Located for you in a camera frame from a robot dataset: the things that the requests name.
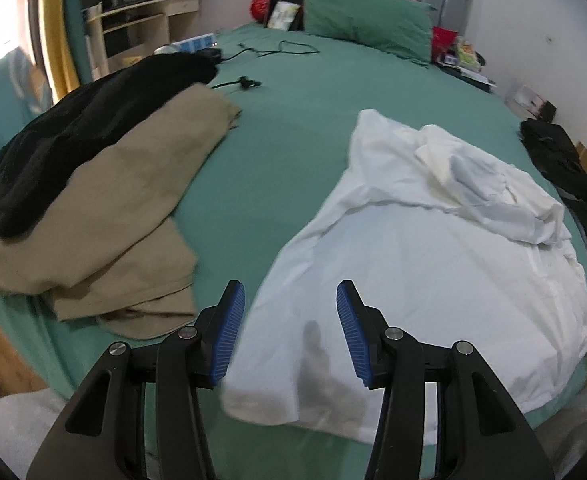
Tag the yellow curtain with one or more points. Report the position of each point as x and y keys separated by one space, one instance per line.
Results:
x=53 y=25

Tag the black framed picture box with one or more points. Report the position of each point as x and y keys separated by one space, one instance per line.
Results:
x=283 y=12

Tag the teal curtain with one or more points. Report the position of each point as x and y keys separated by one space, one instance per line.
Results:
x=71 y=25

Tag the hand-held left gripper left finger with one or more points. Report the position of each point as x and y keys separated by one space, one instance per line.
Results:
x=228 y=330

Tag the bed with green sheet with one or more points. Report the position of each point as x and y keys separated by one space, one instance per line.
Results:
x=298 y=95

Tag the chair with teal cloth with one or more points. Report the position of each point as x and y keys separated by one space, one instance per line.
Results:
x=8 y=105

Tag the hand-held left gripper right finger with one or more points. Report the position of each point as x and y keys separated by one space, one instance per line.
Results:
x=351 y=335

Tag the white hooded jacket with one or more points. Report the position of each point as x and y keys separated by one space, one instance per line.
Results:
x=423 y=270

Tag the pile of books and packets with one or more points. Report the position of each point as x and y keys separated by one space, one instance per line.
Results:
x=466 y=60

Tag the white nightstand with clutter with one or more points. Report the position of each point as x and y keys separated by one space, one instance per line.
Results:
x=531 y=100

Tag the black power adapter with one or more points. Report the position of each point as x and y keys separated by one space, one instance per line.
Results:
x=209 y=55

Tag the green pillow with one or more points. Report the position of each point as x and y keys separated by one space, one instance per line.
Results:
x=368 y=15

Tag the light wooden desk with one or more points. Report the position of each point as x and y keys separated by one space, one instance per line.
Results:
x=143 y=15

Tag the white power strip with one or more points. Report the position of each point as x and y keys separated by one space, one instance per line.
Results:
x=188 y=44

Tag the beige garment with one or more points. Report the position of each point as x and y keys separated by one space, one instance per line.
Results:
x=133 y=200

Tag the black garment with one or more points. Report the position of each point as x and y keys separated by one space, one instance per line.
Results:
x=88 y=125

